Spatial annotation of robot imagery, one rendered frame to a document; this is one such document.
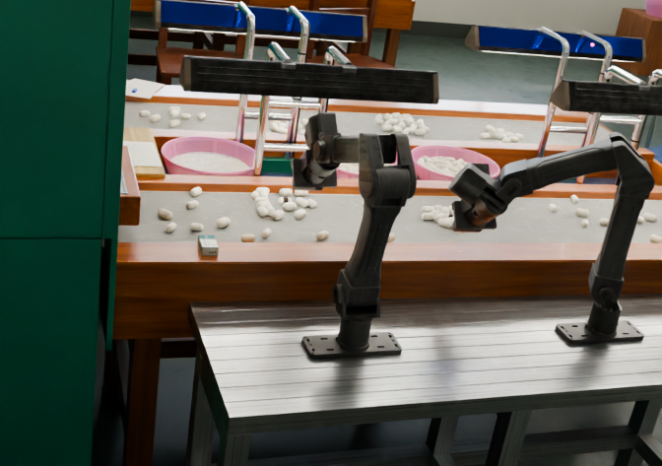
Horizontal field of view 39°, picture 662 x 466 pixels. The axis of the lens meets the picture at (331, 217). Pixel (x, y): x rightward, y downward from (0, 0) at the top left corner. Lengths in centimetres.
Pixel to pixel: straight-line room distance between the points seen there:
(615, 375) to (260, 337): 75
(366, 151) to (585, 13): 699
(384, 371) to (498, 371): 24
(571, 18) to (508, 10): 63
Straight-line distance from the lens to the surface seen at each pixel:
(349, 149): 186
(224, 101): 302
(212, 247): 200
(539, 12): 840
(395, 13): 523
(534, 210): 262
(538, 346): 210
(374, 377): 186
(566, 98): 248
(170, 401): 286
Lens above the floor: 168
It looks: 24 degrees down
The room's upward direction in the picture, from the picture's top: 9 degrees clockwise
